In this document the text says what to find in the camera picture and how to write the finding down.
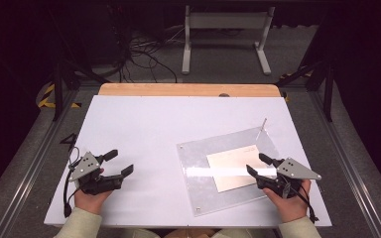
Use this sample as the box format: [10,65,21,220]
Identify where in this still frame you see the clear acrylic frame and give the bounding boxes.
[176,126,281,218]

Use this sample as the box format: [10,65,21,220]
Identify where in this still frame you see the black tripod stand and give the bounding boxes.
[46,9,111,122]
[275,58,337,123]

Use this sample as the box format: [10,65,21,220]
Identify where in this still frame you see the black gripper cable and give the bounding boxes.
[296,186,320,224]
[63,146,81,219]

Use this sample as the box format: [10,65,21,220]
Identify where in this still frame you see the cream paper card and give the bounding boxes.
[205,144,270,193]

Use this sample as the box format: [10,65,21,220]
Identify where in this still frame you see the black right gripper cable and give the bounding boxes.
[296,186,320,224]

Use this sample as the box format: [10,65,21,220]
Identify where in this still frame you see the yellow black floor tape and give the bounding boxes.
[37,82,82,110]
[278,69,313,103]

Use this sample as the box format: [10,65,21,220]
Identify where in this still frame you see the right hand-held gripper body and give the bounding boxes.
[256,157,322,199]

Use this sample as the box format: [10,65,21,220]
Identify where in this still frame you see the bundle of black floor cables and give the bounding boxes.
[110,28,179,84]

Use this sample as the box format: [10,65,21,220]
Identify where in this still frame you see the white metal stand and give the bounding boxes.
[181,4,277,76]

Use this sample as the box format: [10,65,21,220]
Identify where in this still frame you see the aluminium floor rail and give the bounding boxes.
[309,89,381,238]
[0,88,80,238]

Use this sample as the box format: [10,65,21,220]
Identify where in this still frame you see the wooden table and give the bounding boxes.
[97,82,282,98]

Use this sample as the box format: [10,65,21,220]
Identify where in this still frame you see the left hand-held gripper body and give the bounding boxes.
[67,150,124,196]

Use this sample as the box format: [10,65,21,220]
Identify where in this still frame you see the person's left hand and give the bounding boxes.
[73,187,114,216]

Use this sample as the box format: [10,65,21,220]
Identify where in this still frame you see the person's right hand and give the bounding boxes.
[262,178,313,224]

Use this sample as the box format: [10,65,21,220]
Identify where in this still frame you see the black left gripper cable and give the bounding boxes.
[63,146,81,219]

